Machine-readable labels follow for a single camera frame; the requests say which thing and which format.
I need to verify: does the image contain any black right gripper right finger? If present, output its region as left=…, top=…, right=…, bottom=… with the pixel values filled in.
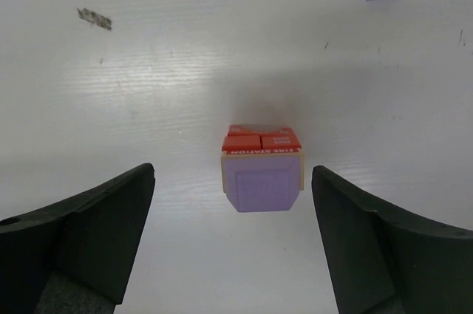
left=311, top=165, right=472, bottom=313

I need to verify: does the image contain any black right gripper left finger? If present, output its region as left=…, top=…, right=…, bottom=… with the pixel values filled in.
left=1, top=163, right=155, bottom=313

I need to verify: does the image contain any natural wood block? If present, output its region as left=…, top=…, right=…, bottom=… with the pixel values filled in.
left=220, top=148, right=304, bottom=194

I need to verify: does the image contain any red wood block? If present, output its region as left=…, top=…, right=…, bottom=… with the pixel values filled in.
left=261, top=134, right=302, bottom=150

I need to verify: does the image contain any large purple roof block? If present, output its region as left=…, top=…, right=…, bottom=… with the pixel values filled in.
left=225, top=157, right=300, bottom=213

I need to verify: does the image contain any red block with letter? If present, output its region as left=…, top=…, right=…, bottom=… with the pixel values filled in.
left=222, top=135, right=262, bottom=151

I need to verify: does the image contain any small red block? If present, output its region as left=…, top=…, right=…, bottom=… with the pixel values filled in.
left=227, top=123, right=294, bottom=137

